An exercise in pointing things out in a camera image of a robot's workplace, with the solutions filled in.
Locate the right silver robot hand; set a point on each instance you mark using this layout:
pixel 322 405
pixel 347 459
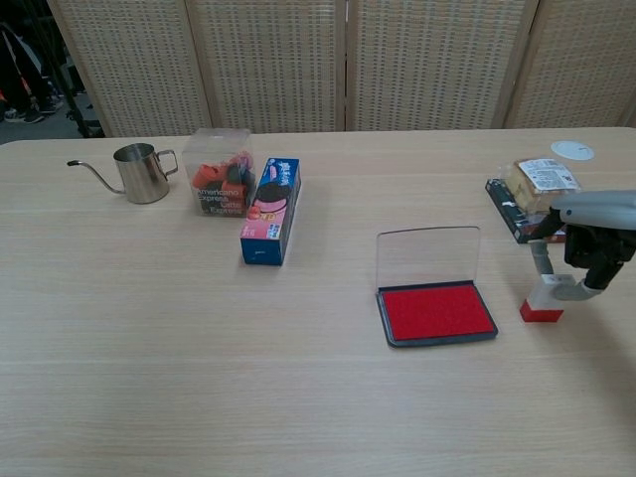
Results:
pixel 596 213

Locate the red and white stamp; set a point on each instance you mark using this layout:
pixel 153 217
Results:
pixel 539 310

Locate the red ink pad clear lid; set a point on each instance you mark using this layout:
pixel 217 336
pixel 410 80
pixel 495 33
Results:
pixel 437 313

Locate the packaged cake in black tray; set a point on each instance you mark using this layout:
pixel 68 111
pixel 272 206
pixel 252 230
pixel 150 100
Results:
pixel 526 186

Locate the blue sandwich cookie box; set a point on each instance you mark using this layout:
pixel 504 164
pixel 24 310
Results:
pixel 270 208

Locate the wooden rattan folding screen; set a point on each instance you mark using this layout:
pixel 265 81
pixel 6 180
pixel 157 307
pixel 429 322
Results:
pixel 273 64

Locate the clear box of coffee capsules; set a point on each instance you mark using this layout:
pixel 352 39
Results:
pixel 218 191

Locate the steel gooseneck pitcher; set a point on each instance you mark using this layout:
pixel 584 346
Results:
pixel 141 174

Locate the black tripod stand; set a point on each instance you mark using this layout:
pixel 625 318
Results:
pixel 79 119

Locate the person in dark clothes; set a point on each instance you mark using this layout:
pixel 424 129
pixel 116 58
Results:
pixel 25 74

